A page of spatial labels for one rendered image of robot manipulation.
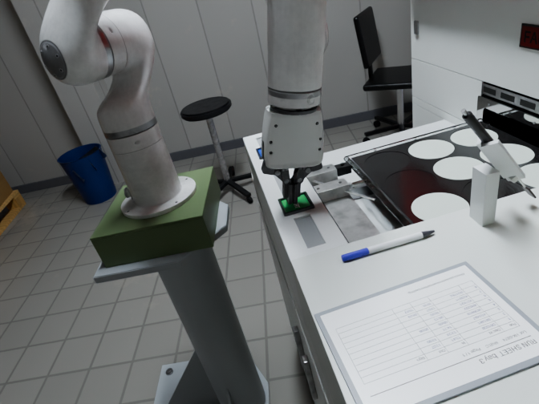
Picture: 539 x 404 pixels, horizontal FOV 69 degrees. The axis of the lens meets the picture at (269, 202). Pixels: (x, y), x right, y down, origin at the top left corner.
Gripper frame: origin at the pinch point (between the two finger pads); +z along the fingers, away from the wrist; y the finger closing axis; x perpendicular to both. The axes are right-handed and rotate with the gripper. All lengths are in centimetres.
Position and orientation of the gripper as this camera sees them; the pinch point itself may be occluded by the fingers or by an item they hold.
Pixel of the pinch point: (291, 191)
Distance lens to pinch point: 70.4
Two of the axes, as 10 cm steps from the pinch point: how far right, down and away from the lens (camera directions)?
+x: 1.9, 4.8, -8.6
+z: 0.0, 8.7, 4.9
